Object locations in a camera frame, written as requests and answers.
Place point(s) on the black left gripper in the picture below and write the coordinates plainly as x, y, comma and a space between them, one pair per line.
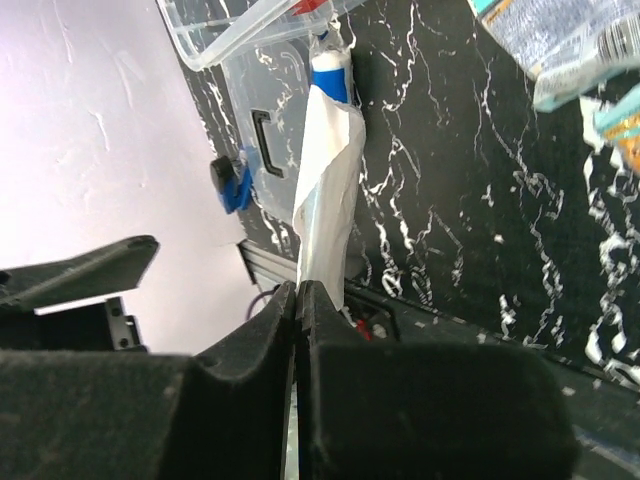
75, 304

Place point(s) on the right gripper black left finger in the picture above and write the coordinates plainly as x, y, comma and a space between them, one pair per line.
221, 414

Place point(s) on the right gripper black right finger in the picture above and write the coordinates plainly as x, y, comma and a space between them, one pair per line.
438, 410

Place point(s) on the clear first aid box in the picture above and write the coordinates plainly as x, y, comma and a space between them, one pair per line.
206, 33

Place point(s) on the teal packet with round item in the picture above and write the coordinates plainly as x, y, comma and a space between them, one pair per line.
617, 125

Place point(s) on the white blue mask packet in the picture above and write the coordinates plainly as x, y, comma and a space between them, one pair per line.
565, 47

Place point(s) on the blue clamp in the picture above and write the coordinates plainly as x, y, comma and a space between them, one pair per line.
233, 179

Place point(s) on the white teal sachet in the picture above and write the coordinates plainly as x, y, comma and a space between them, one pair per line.
326, 191

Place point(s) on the blue white tube bottle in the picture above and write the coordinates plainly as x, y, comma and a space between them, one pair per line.
331, 64

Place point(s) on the clear box lid black handle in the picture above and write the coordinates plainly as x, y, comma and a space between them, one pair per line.
268, 88

